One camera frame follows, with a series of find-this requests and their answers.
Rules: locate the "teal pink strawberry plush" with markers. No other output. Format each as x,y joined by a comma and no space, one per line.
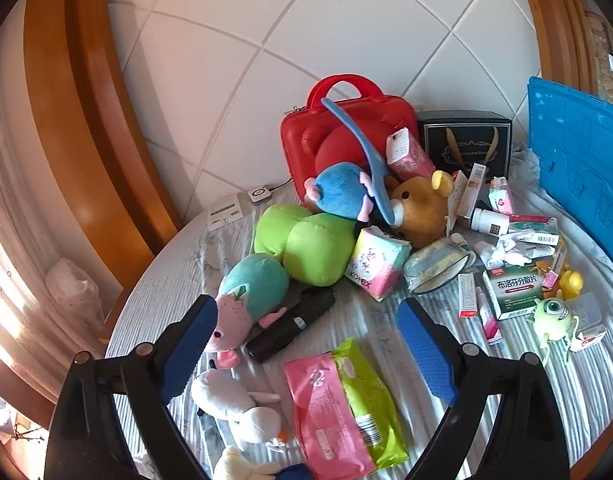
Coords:
251,300

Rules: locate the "blue plastic board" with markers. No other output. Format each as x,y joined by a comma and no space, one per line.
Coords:
576,150

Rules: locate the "white plush dog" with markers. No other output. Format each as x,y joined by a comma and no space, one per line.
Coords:
236,405

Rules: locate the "small white device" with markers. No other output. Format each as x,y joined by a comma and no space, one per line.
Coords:
260,193

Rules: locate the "desktop with striped cloth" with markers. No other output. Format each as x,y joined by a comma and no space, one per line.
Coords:
366,330

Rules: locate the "pink wipes packet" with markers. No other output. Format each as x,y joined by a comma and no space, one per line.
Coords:
326,410

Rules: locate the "red hard carry case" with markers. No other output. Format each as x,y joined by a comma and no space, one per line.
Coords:
306,140

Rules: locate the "brown bear plush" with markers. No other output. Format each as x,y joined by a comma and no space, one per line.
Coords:
421,205

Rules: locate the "black gift box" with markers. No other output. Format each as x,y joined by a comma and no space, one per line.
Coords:
466,135

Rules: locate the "clear plastic box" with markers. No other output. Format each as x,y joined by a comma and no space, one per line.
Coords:
586,310

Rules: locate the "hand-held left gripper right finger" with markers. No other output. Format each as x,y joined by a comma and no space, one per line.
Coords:
426,355

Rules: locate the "clear foil pouch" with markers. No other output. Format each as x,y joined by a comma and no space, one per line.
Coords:
436,265

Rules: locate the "white barcode box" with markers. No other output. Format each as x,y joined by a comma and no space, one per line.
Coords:
541,235

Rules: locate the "lime green packet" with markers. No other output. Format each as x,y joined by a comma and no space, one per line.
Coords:
376,410

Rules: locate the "white pill bottle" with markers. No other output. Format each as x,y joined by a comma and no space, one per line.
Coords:
486,220

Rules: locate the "long blue plastic shoehorn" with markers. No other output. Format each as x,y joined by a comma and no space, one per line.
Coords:
356,140

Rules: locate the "cream plush toy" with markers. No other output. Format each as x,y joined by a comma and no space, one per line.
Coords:
236,467

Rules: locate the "black folding umbrella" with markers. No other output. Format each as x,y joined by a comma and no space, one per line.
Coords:
291,325

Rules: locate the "white orange slim box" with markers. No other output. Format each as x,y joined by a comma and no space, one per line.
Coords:
474,187

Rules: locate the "blue and lime plush toy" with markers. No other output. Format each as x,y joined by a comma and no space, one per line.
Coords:
306,245

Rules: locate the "white socks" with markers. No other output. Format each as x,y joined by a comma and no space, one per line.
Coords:
501,252

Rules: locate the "pink box with tag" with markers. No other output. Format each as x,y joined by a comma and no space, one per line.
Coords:
411,155

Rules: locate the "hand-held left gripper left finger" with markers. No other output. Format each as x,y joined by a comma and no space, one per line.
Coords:
186,355

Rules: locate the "green one-eyed monster toy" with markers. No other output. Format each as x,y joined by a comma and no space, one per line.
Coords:
551,315

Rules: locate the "floral pink white pad packet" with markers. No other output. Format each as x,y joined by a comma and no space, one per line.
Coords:
376,265

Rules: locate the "green white medicine box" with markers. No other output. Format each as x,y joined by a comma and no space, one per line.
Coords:
516,290

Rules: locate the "wooden door frame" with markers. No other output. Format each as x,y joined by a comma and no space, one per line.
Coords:
561,20
96,110

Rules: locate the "small pink white packet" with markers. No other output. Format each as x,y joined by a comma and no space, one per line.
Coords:
501,195

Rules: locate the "white box green label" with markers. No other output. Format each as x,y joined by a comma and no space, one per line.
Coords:
226,210

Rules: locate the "yellow rubber duck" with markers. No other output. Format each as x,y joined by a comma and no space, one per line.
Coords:
571,282

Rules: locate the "clear plastic bag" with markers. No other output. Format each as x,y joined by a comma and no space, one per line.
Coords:
71,285

